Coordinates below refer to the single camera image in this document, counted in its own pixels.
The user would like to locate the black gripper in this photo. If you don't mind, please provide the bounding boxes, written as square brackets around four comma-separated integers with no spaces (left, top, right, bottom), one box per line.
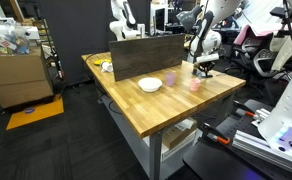
[196,61,218,78]

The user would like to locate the pink plastic cup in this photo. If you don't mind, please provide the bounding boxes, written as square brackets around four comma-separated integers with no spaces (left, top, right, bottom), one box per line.
[189,77,202,93]

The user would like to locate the purple plastic cup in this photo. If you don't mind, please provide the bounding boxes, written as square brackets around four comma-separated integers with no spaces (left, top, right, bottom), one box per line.
[164,71,178,88]

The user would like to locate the black orange clamp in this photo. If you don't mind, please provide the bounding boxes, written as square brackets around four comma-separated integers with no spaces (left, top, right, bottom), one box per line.
[200,122,232,146]
[232,100,259,119]

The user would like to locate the white bowl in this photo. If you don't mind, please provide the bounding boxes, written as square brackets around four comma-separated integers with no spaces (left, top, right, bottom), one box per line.
[137,77,163,93]

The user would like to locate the pink office chair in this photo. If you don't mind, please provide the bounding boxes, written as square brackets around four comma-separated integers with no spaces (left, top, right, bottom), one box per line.
[232,24,274,54]

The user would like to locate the dark wooden board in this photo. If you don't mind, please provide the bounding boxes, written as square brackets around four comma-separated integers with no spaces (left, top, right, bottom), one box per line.
[109,33,186,83]

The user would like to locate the grey mesh office chair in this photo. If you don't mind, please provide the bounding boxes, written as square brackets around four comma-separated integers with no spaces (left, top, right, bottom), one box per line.
[252,39,289,79]

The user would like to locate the small cardboard box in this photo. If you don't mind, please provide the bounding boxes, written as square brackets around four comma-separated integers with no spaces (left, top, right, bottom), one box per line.
[161,117,199,151]

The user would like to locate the computer monitor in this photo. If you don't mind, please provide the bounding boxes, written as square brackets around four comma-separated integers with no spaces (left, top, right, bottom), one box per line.
[149,3,170,36]

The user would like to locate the silver metal block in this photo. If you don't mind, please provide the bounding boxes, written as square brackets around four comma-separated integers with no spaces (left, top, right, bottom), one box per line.
[252,107,271,125]

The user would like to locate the white flat box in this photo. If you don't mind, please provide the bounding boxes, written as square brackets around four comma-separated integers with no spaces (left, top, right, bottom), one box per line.
[142,129,204,163]

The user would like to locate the cream cloth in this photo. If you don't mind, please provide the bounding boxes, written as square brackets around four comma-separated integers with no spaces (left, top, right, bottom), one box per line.
[270,32,292,73]

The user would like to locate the black breadboard base table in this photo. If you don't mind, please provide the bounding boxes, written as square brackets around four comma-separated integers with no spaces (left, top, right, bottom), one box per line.
[182,98,292,180]

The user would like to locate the wooden table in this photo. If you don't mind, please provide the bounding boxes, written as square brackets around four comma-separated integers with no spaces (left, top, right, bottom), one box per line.
[98,88,237,180]

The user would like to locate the white mug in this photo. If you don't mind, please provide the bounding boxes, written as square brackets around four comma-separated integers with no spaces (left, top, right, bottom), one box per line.
[100,61,115,74]

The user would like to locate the yellow plate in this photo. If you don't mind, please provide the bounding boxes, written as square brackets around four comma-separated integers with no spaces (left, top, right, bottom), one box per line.
[93,58,112,67]

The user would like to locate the black partition panel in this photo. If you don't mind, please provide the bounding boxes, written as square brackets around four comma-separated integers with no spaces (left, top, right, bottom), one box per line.
[37,0,152,86]

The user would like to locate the cluttered storage shelf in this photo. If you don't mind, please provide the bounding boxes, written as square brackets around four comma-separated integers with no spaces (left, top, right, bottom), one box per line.
[31,18,66,82]

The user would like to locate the orange floor mat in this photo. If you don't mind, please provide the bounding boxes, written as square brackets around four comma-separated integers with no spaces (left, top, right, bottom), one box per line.
[5,94,65,131]

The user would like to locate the large cardboard box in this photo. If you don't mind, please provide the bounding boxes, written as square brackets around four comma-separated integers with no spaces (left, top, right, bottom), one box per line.
[0,45,55,110]

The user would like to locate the clear bag of toys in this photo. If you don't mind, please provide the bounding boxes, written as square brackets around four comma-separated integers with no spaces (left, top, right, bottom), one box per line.
[0,18,32,56]

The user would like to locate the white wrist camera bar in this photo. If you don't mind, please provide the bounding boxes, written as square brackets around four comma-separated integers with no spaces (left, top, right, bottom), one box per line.
[194,52,221,65]

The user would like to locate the aluminium rail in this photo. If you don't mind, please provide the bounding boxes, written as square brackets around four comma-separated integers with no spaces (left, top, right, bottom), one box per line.
[231,129,292,178]

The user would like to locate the black cable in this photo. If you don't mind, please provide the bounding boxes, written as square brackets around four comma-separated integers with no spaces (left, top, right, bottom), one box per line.
[107,99,124,116]

